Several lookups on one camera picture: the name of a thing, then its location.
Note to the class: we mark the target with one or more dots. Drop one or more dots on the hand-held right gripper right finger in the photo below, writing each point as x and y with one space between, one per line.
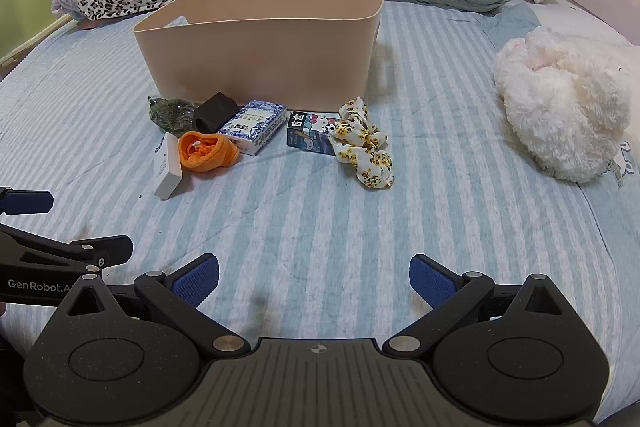
431 283

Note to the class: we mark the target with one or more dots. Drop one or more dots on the dark green scrunchie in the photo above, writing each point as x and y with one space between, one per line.
170 113

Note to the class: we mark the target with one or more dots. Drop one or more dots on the cartoon print box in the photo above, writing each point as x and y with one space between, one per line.
306 133

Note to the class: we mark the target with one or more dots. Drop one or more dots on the pink cloth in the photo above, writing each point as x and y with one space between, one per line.
59 1

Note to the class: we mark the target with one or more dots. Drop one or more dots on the blue striped bed sheet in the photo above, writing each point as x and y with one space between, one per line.
310 217

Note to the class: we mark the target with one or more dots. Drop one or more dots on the orange cloth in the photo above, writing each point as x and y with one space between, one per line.
216 155

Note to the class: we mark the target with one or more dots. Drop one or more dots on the blue white patterned box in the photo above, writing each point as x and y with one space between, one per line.
252 128

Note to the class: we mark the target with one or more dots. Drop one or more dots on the beige plastic storage bin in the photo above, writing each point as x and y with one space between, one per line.
260 57

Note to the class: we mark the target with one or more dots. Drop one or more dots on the plain white box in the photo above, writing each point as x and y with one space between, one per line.
167 168

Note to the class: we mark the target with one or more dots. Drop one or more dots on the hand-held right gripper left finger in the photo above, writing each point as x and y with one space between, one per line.
196 283

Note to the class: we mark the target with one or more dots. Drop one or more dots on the small black box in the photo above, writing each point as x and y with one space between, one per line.
217 109

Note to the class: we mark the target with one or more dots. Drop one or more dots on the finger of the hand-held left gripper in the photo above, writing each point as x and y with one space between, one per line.
112 247
27 202

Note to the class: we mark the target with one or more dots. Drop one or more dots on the yellow floral white scrunchie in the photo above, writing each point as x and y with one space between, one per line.
365 158

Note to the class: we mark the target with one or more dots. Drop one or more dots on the white plush toy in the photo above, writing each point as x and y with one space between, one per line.
560 107

